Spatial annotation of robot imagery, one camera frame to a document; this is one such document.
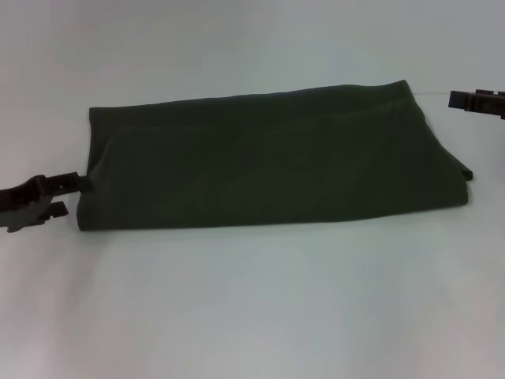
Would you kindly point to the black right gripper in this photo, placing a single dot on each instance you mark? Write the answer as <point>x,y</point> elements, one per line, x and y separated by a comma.
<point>491,103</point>

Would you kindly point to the dark green t-shirt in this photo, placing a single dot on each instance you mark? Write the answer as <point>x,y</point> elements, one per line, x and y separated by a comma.
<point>256,166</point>

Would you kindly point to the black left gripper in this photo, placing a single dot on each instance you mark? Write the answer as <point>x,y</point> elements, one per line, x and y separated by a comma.
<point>23,205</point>

